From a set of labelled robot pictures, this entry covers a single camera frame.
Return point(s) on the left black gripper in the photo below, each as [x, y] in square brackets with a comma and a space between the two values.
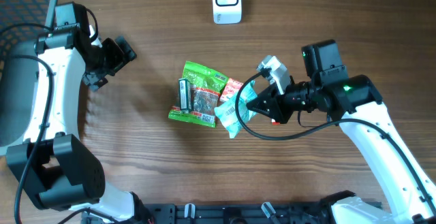
[91, 77]

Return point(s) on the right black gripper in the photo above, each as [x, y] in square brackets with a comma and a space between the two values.
[274, 99]

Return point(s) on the red snack bar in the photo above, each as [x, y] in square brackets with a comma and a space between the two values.
[274, 122]

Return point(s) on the orange tissue pack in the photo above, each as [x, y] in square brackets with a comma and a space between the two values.
[230, 89]

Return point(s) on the teal tissue pack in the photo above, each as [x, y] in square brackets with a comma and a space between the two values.
[226, 112]

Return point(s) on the green white small box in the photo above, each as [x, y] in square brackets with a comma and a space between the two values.
[184, 88]

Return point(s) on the green snack bag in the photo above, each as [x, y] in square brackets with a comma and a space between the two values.
[206, 85]

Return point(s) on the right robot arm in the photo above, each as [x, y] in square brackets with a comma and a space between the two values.
[357, 107]

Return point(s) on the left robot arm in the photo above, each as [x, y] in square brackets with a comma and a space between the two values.
[52, 166]

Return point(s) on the white barcode scanner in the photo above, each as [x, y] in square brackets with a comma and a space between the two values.
[226, 12]

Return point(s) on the grey plastic mesh basket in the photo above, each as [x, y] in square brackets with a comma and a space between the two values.
[21, 22]

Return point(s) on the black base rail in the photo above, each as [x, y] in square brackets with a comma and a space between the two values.
[294, 212]

